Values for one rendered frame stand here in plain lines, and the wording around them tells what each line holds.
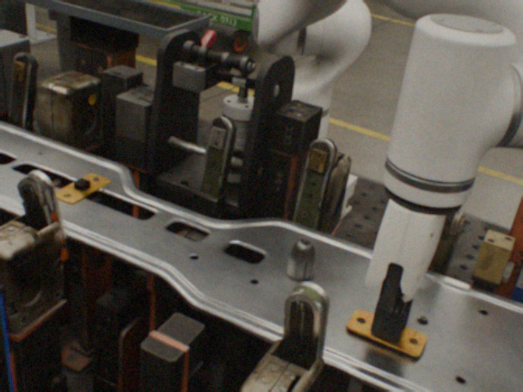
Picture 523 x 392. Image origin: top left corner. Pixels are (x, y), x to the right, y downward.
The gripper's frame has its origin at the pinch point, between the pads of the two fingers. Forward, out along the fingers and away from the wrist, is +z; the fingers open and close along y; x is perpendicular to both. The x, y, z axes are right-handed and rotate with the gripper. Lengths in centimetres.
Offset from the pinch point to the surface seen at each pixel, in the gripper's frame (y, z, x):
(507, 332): -8.7, 3.0, 11.8
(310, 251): -4.5, -1.1, -11.6
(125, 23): -32, -13, -60
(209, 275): 1.8, 2.8, -21.6
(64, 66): -224, 88, -251
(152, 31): -32, -13, -54
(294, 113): -24.7, -9.0, -24.1
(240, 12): -371, 73, -214
